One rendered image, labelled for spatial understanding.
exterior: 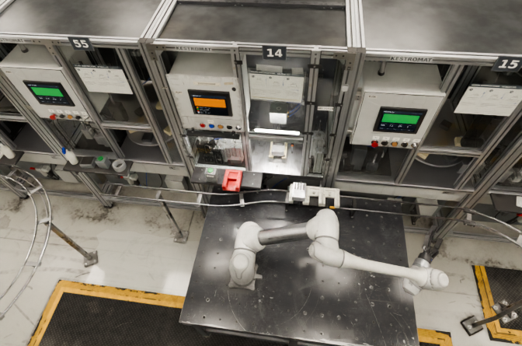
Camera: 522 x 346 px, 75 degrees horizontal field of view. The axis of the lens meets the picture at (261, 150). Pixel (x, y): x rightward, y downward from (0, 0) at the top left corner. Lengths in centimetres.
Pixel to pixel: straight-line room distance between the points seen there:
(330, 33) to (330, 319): 174
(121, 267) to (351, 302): 208
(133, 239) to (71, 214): 77
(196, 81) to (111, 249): 214
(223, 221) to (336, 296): 97
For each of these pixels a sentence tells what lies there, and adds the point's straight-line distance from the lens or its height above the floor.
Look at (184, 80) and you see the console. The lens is 202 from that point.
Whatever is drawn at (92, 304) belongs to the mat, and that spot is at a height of 1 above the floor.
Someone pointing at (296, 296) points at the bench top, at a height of 68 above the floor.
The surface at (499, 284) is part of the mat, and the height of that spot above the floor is 1.
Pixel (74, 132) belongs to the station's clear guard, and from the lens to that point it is 291.
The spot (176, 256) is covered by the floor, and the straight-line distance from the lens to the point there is 339.
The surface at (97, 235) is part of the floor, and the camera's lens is 378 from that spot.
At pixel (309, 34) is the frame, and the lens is 191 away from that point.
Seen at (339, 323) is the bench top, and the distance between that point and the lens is 245.
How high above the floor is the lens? 306
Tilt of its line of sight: 52 degrees down
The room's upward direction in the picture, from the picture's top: 4 degrees counter-clockwise
